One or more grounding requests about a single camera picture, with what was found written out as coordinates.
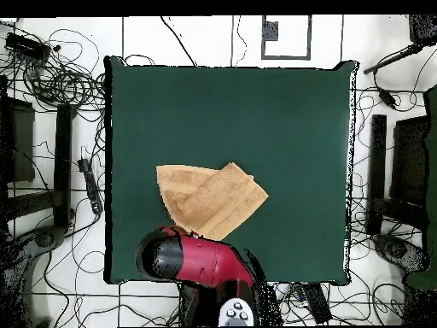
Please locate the yellow terry towel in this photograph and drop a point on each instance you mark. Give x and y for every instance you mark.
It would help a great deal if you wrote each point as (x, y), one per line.
(211, 198)

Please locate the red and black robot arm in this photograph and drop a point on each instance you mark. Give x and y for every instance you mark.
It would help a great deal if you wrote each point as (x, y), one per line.
(211, 263)

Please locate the black flat box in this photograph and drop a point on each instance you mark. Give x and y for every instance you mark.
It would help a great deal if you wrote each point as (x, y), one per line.
(20, 143)
(409, 160)

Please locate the black power strip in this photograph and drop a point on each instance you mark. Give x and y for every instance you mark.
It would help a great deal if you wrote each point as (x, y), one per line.
(90, 184)
(317, 304)

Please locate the dark green table cloth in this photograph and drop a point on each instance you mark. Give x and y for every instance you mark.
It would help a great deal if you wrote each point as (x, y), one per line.
(153, 119)

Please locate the black stand bar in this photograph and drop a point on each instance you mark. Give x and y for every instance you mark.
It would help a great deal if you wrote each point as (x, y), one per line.
(63, 164)
(378, 164)

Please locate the dark grey square plate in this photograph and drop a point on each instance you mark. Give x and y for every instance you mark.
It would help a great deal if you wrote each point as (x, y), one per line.
(270, 31)

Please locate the black network box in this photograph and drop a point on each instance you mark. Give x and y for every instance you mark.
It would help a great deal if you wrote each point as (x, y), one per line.
(27, 46)

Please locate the black power adapter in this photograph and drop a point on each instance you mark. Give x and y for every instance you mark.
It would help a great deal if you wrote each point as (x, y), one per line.
(387, 97)

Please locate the dark green hanging cloth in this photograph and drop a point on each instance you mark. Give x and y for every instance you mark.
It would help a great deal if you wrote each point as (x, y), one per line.
(433, 153)

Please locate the black boom pole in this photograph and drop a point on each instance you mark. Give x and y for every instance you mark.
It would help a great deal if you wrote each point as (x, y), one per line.
(392, 59)

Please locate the black speckled box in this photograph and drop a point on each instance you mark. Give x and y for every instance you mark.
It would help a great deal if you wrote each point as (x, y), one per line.
(423, 29)

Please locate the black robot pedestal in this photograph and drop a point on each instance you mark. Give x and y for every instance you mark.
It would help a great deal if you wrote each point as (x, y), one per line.
(194, 304)

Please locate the grey floor tape frame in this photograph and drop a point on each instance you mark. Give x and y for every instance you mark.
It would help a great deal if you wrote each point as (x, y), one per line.
(309, 41)

